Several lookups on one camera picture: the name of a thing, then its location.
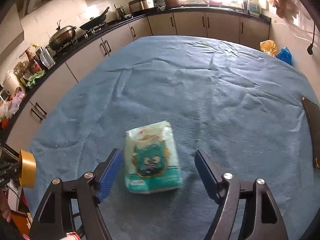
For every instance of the blue towel table cover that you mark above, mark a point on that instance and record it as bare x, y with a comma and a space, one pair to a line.
239, 105

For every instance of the white lower kitchen cabinets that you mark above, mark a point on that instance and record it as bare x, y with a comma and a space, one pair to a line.
125, 45

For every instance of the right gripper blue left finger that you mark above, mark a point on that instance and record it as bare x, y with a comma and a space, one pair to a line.
105, 175

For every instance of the dark sauce bottle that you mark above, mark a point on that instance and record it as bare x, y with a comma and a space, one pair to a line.
34, 66

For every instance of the clear glass jar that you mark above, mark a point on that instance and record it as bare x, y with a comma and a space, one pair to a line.
46, 59

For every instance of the silver rice cooker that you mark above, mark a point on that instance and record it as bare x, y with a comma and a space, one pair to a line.
140, 5

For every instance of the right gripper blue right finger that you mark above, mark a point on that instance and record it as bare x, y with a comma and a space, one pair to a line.
210, 175

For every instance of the green cartoon tissue pack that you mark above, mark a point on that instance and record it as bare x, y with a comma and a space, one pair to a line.
151, 159

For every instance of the white ceramic crock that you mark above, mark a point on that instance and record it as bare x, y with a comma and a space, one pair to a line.
11, 83

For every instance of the person's right hand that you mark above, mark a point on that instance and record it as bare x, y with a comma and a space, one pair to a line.
5, 208

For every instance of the lidded steel wok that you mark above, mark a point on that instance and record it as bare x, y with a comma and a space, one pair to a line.
63, 36

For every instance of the hanging plastic bags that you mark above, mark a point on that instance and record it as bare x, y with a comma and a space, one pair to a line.
289, 10

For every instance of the yellow plastic bag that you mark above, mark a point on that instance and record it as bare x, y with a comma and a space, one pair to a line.
269, 47

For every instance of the brown cooking pot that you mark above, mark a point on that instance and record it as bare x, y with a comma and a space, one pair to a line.
172, 3

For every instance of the green cloth on counter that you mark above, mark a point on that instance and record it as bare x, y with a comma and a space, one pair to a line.
34, 78

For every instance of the orange square plastic cup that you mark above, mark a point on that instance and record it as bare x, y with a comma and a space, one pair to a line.
28, 169

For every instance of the blue plastic bag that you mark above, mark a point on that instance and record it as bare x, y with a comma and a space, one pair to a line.
285, 56

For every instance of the black frying pan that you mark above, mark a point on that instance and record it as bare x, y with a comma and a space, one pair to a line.
95, 21

